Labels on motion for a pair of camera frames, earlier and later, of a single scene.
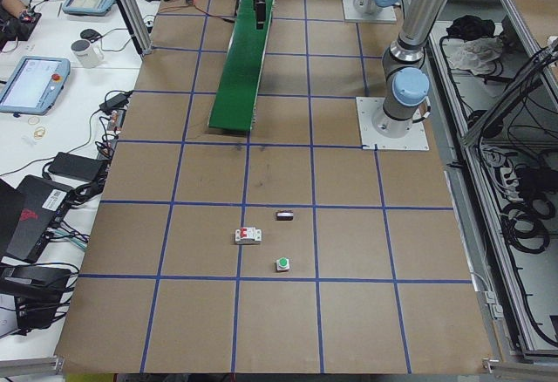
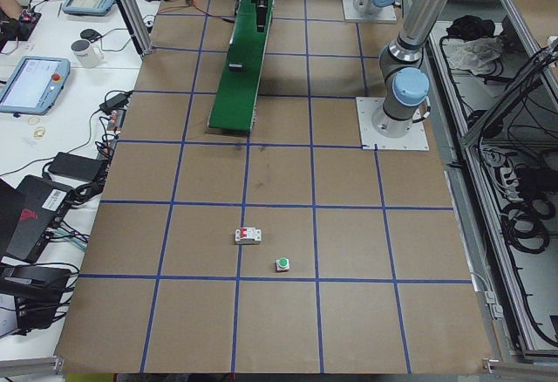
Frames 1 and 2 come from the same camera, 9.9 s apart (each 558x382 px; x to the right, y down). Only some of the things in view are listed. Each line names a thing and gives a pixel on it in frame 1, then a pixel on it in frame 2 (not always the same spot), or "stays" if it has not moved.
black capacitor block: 284,214 -> 235,67
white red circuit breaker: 248,235 stays
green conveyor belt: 236,101 stays
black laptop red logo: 26,214 stays
